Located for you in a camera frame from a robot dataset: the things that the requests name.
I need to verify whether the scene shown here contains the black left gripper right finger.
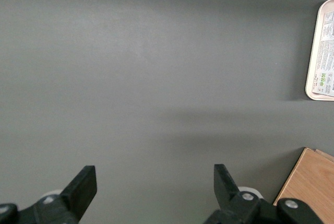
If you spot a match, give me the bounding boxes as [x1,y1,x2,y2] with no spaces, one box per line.
[206,163,324,224]

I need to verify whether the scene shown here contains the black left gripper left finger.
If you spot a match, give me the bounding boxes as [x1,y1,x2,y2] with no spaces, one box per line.
[0,166,98,224]

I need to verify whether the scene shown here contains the wooden drawer cabinet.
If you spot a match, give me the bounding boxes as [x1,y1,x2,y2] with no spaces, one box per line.
[272,147,334,224]

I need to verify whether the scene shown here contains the beige plastic tray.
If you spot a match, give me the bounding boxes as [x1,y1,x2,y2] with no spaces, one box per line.
[305,0,334,101]

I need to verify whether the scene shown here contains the red tartan shortbread box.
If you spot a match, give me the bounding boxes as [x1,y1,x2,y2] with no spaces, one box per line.
[312,9,334,98]

